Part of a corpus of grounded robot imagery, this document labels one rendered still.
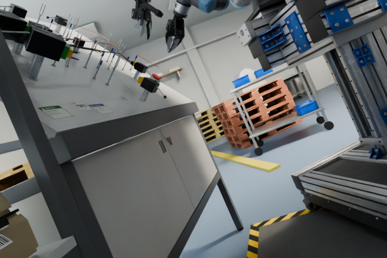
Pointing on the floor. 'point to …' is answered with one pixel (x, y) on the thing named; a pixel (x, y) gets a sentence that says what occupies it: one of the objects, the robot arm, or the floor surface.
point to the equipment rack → (43, 165)
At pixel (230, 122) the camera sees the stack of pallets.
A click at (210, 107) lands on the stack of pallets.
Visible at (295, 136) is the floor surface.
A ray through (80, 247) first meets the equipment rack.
